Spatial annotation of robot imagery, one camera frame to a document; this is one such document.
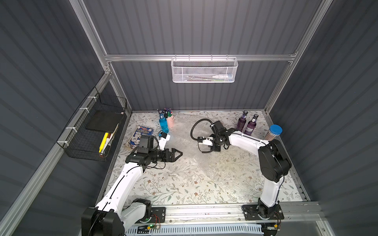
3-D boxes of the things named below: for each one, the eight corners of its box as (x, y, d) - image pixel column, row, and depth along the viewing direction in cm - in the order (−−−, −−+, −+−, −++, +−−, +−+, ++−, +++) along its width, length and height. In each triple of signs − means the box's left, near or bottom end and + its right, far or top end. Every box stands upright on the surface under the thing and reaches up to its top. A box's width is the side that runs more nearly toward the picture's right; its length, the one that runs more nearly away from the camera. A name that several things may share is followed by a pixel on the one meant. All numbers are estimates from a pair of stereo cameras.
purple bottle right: (244, 137, 107) (253, 118, 90) (243, 133, 109) (252, 113, 92) (250, 137, 107) (260, 118, 90) (249, 133, 109) (259, 113, 92)
